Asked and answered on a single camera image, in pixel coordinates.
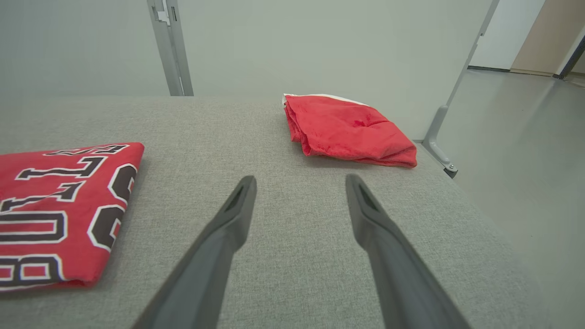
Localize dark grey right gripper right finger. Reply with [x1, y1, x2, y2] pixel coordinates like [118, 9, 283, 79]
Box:
[346, 174, 471, 329]

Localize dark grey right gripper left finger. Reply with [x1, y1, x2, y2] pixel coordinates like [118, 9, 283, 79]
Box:
[133, 175, 257, 329]

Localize red basketball jersey white sleeves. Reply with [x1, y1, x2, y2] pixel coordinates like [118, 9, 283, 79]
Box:
[0, 143, 145, 293]

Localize red shorts white stripe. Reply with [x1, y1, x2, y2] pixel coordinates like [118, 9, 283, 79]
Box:
[282, 93, 418, 168]

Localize grey metal partition post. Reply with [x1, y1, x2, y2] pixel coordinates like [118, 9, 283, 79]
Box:
[421, 0, 500, 179]

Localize grey metal post bracket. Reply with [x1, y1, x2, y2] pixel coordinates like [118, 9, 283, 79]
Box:
[146, 0, 194, 97]

